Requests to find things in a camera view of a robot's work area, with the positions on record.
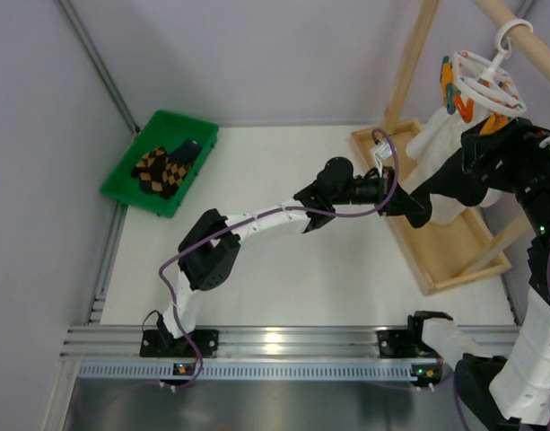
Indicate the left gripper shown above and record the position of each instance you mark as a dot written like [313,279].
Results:
[388,192]

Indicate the white clip hanger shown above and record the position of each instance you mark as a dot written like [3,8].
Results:
[473,85]

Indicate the white cloth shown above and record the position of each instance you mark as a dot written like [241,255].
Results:
[438,140]

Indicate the green plastic tray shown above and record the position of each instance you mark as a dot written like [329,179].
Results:
[169,130]

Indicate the white slotted cable duct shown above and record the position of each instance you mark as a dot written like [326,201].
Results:
[417,373]

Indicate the brown argyle sock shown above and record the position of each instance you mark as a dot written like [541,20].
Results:
[173,176]
[149,170]

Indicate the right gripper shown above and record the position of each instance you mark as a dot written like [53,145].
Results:
[470,146]

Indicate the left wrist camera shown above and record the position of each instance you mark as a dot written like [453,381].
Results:
[381,153]

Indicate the wooden rack frame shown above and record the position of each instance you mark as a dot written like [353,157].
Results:
[464,251]

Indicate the dark navy sock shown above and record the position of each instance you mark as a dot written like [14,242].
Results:
[186,153]

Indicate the black sock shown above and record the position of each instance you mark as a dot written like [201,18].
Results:
[449,181]

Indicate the aluminium mounting rail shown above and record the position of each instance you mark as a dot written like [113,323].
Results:
[124,342]

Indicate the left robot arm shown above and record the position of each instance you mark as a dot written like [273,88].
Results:
[208,253]

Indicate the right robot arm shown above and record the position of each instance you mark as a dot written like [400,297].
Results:
[505,392]

